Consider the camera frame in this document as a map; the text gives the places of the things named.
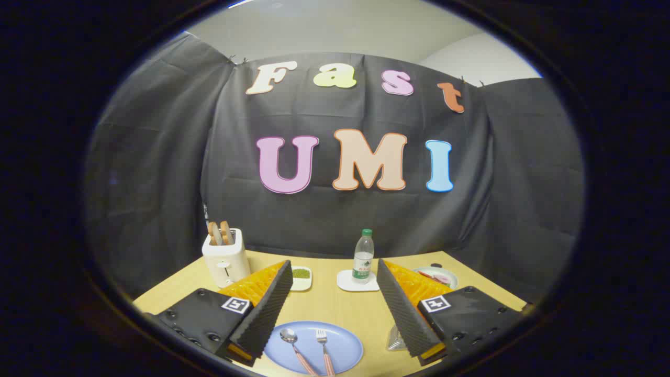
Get blue round plate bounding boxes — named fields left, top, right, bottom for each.
left=263, top=320, right=364, bottom=375

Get white square coaster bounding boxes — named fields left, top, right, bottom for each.
left=337, top=269, right=381, bottom=292

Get spoon with striped handle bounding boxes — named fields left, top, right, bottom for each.
left=280, top=328, right=318, bottom=376

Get white toaster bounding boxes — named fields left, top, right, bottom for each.
left=202, top=228, right=252, bottom=289

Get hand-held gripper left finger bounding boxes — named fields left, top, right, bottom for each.
left=144, top=260, right=294, bottom=367

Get black backdrop cloth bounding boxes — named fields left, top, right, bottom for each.
left=84, top=31, right=586, bottom=304

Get clear plastic water bottle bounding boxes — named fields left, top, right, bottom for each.
left=352, top=228, right=375, bottom=283

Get white round plate with food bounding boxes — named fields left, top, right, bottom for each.
left=412, top=265, right=459, bottom=290

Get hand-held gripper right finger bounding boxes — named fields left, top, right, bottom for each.
left=376, top=258, right=529, bottom=366

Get clear plastic cup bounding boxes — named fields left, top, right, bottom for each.
left=386, top=324, right=408, bottom=352

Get small white dish green contents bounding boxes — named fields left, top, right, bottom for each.
left=289, top=266, right=313, bottom=292

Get fork with striped handle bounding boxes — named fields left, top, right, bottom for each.
left=316, top=329, right=336, bottom=377

